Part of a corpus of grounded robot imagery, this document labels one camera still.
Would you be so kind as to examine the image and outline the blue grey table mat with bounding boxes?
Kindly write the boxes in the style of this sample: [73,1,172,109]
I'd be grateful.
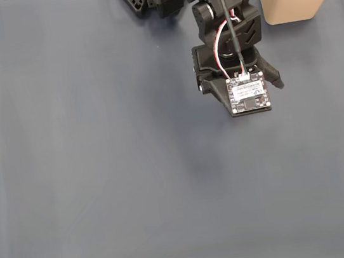
[0,0,344,258]

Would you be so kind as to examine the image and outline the white red wire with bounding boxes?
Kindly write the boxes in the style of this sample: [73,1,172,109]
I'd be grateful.
[208,16,249,81]

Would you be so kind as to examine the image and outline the camera circuit board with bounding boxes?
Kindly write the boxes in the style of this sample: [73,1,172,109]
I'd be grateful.
[224,70,274,117]

